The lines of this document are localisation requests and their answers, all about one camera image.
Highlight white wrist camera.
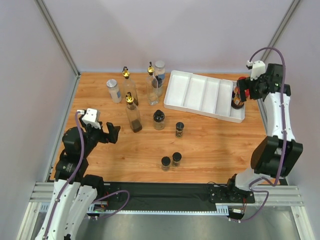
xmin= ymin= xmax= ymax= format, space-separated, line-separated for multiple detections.
xmin=77 ymin=108 xmax=102 ymax=130
xmin=246 ymin=60 xmax=266 ymax=81

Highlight small black lid jar left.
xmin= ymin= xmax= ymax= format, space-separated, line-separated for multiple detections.
xmin=161 ymin=156 xmax=171 ymax=171

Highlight black lid jar behind bottle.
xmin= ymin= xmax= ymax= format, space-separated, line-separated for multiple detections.
xmin=155 ymin=75 xmax=163 ymax=97

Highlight aluminium front rail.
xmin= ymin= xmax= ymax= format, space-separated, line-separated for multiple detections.
xmin=29 ymin=182 xmax=304 ymax=207

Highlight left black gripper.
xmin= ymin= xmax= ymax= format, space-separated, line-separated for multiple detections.
xmin=79 ymin=116 xmax=120 ymax=158

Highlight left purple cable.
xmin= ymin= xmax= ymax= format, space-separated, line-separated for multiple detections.
xmin=42 ymin=111 xmax=131 ymax=240

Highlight left aluminium corner post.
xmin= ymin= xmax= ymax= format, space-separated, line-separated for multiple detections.
xmin=34 ymin=0 xmax=81 ymax=77

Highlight silver lid jar white beads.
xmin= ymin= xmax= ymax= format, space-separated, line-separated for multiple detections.
xmin=106 ymin=79 xmax=122 ymax=104

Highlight oil bottle dark sauce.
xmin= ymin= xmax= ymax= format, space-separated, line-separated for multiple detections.
xmin=122 ymin=66 xmax=139 ymax=106
xmin=125 ymin=92 xmax=143 ymax=133

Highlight silver lid jar blue label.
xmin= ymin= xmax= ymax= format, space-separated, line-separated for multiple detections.
xmin=154 ymin=60 xmax=166 ymax=86

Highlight oil bottle dark sauce front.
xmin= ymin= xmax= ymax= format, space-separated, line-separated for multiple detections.
xmin=125 ymin=92 xmax=143 ymax=133

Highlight oil bottle dark sauce back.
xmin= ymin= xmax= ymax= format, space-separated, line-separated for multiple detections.
xmin=122 ymin=66 xmax=139 ymax=106

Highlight clear oil bottle gold spout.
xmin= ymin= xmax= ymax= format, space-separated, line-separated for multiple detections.
xmin=146 ymin=61 xmax=159 ymax=106

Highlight black lid glass spice jar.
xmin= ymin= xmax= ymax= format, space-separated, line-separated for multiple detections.
xmin=153 ymin=109 xmax=165 ymax=131

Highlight small black lid jar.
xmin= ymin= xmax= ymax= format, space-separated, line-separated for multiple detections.
xmin=161 ymin=156 xmax=171 ymax=171
xmin=172 ymin=152 xmax=182 ymax=167

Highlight aluminium corner post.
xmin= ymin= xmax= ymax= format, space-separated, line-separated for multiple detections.
xmin=267 ymin=0 xmax=304 ymax=48
xmin=34 ymin=0 xmax=81 ymax=77

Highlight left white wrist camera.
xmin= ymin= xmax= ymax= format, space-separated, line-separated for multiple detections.
xmin=77 ymin=108 xmax=102 ymax=130

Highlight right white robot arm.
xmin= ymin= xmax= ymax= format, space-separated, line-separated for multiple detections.
xmin=225 ymin=60 xmax=303 ymax=203

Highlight black label spice shaker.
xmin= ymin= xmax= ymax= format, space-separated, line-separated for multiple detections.
xmin=175 ymin=122 xmax=185 ymax=138

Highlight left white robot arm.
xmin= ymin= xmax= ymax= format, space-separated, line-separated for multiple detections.
xmin=36 ymin=121 xmax=121 ymax=240

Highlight red lid sauce jar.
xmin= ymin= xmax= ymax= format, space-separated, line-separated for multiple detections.
xmin=231 ymin=90 xmax=245 ymax=109
xmin=232 ymin=86 xmax=238 ymax=98

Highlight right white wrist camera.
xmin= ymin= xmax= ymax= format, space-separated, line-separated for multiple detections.
xmin=246 ymin=60 xmax=266 ymax=81

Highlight small black lid jar right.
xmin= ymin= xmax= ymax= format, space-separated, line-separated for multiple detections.
xmin=172 ymin=152 xmax=182 ymax=167

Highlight white compartment tray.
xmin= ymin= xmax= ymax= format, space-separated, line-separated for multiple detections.
xmin=163 ymin=70 xmax=245 ymax=123

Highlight right aluminium corner post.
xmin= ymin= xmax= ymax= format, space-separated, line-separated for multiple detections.
xmin=267 ymin=0 xmax=304 ymax=48

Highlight black base mat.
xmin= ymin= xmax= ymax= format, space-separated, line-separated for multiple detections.
xmin=105 ymin=182 xmax=232 ymax=212

